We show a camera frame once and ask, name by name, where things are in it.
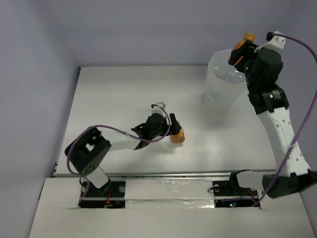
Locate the orange juice bottle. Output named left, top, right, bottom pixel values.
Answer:
left=233, top=33, right=256, bottom=66
left=171, top=120, right=185, bottom=144

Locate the clear bottle white cap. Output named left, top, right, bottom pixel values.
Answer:
left=223, top=69, right=245, bottom=85

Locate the green label clear bottle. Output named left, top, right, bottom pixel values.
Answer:
left=211, top=65, right=220, bottom=72

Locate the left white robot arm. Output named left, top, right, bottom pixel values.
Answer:
left=64, top=112, right=182, bottom=196

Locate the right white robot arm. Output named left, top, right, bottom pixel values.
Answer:
left=228, top=40, right=317, bottom=199

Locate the translucent white bin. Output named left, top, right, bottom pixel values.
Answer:
left=204, top=49, right=247, bottom=113

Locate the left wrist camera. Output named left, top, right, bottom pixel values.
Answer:
left=151, top=102, right=166, bottom=111

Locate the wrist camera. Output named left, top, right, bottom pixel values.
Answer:
left=254, top=31, right=286, bottom=53
left=151, top=102, right=166, bottom=111

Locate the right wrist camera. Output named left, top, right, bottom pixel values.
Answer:
left=254, top=31, right=286, bottom=53

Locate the aluminium rail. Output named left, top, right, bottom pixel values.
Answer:
left=51, top=170, right=273, bottom=178

